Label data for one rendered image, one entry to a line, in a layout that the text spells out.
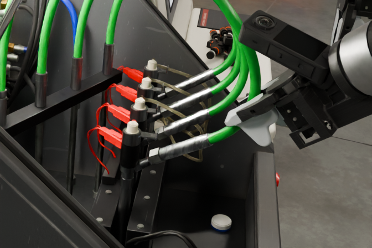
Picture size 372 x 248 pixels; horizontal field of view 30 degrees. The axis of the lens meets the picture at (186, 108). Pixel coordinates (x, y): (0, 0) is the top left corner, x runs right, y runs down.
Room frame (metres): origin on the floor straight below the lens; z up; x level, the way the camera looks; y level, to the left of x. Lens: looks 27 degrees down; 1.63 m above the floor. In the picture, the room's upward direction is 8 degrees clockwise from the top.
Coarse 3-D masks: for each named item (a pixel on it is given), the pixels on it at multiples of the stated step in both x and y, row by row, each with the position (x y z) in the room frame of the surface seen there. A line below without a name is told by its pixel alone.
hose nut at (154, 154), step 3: (150, 150) 0.84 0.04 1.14; (153, 150) 0.83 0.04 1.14; (156, 150) 0.83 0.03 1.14; (150, 153) 0.83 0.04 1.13; (153, 153) 0.83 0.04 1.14; (156, 153) 0.83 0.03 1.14; (150, 156) 0.83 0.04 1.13; (153, 156) 0.83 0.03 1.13; (156, 156) 0.82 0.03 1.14; (159, 156) 0.82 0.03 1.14; (153, 159) 0.83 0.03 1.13; (156, 159) 0.82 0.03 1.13; (159, 159) 0.82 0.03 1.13; (162, 159) 0.83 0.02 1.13; (153, 162) 0.83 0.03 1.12; (156, 162) 0.82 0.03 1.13; (159, 162) 0.83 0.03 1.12
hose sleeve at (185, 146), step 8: (200, 136) 0.81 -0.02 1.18; (176, 144) 0.82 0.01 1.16; (184, 144) 0.82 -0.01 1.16; (192, 144) 0.81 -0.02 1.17; (200, 144) 0.81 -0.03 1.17; (208, 144) 0.80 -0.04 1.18; (160, 152) 0.83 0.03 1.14; (168, 152) 0.82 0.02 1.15; (176, 152) 0.82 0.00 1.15; (184, 152) 0.81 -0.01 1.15
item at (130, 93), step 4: (116, 88) 1.10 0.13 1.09; (120, 88) 1.10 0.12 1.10; (124, 88) 1.09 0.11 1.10; (128, 88) 1.10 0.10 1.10; (120, 92) 1.10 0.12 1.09; (124, 92) 1.09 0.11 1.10; (128, 92) 1.08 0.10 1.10; (132, 92) 1.08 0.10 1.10; (136, 92) 1.08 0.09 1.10; (124, 96) 1.09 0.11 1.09; (128, 96) 1.08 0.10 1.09; (132, 96) 1.07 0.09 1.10; (136, 96) 1.07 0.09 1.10; (132, 100) 1.07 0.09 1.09
